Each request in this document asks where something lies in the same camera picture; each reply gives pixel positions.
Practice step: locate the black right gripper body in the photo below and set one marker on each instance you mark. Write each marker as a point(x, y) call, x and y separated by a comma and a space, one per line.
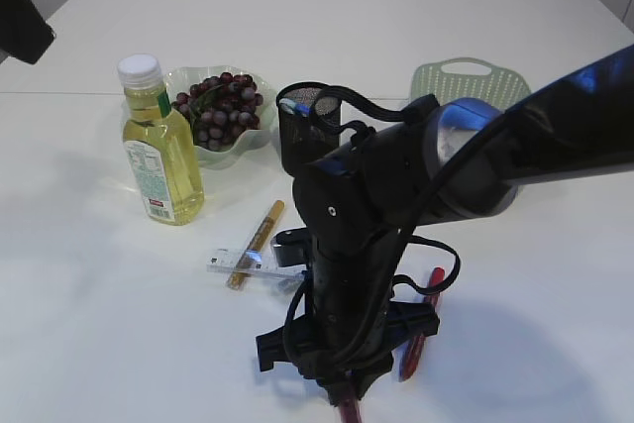
point(342, 324)

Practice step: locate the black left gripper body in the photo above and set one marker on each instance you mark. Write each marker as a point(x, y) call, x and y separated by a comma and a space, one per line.
point(25, 35)

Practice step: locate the pink scissors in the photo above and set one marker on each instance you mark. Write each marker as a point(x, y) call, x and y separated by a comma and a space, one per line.
point(348, 406)

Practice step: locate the clear plastic ruler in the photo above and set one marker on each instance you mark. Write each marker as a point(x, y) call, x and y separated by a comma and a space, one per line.
point(224, 260)

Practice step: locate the yellow tea bottle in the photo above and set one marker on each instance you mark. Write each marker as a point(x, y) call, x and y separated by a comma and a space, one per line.
point(158, 144)

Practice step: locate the purple grape bunch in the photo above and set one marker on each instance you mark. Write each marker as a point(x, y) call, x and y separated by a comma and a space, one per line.
point(220, 109)

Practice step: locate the blue scissors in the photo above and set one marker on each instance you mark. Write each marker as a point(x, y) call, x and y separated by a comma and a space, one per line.
point(294, 108)

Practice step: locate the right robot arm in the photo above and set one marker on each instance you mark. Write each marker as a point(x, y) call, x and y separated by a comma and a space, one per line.
point(478, 156)

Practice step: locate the silver marker pen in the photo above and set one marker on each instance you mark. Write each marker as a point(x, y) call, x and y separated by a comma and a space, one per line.
point(289, 285)

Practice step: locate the red marker pen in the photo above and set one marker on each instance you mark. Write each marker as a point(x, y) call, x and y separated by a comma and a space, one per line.
point(410, 359)

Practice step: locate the gold marker pen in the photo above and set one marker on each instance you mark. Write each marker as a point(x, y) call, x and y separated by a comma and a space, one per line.
point(257, 240)

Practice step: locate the green wavy glass plate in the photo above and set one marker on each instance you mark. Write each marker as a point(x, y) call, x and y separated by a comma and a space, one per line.
point(181, 78)

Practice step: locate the black mesh pen cup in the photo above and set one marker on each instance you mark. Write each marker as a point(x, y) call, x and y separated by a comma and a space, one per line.
point(302, 142)

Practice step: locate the green woven plastic basket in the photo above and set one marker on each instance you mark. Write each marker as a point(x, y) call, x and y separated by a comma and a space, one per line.
point(464, 77)

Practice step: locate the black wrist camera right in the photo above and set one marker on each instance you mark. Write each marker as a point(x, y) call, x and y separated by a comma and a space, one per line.
point(292, 247)

